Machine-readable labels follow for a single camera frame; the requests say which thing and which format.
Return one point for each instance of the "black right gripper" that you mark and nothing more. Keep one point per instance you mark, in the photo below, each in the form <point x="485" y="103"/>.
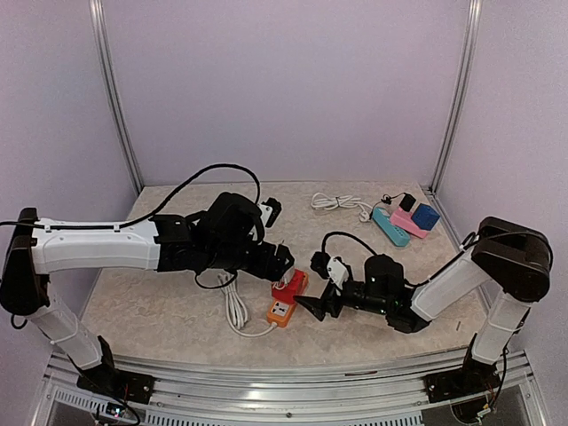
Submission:
<point x="317" y="305"/>

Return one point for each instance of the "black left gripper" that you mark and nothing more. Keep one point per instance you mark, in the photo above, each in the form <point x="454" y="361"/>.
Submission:
<point x="275" y="272"/>

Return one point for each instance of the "white usb charger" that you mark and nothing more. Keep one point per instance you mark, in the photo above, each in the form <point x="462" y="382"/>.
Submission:
<point x="288" y="276"/>

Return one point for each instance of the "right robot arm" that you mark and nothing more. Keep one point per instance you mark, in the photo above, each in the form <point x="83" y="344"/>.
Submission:
<point x="516" y="258"/>

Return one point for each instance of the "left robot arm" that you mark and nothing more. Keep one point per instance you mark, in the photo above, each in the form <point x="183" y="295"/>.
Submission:
<point x="228" y="236"/>

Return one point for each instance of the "black plug adapter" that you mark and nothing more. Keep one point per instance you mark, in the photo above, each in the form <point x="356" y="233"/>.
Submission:
<point x="407" y="202"/>

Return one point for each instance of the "red cube adapter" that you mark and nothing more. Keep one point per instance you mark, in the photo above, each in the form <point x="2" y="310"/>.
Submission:
<point x="285" y="293"/>

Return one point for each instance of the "orange power strip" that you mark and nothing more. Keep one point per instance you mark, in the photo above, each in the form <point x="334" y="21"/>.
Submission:
<point x="279" y="314"/>

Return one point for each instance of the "teal power strip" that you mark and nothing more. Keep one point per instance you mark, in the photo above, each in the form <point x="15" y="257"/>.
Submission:
<point x="397" y="236"/>

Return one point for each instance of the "pink power strip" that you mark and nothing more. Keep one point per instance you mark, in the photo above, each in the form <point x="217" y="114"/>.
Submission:
<point x="403" y="220"/>

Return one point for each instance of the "blue cube adapter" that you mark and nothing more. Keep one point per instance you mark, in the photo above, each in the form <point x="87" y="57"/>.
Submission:
<point x="425" y="217"/>

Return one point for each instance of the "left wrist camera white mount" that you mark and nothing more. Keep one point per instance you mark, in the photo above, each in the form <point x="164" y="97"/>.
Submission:
<point x="270" y="210"/>

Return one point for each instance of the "aluminium front rail frame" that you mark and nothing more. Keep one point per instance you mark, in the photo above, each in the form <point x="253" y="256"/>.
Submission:
<point x="373" y="392"/>

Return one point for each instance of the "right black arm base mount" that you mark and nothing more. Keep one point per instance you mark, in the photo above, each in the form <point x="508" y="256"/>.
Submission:
<point x="469" y="378"/>

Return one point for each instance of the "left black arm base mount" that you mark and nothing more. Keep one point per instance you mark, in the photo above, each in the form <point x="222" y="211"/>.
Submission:
<point x="107" y="379"/>

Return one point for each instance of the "left aluminium corner post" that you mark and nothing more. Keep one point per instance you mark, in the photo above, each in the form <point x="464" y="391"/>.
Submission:
<point x="101" y="39"/>

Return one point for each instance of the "aluminium corner post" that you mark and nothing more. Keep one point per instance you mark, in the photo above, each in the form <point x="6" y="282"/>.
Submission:
<point x="101" y="39"/>
<point x="460" y="92"/>

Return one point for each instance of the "right aluminium corner post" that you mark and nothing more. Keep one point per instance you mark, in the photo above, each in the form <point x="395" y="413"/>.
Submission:
<point x="460" y="92"/>

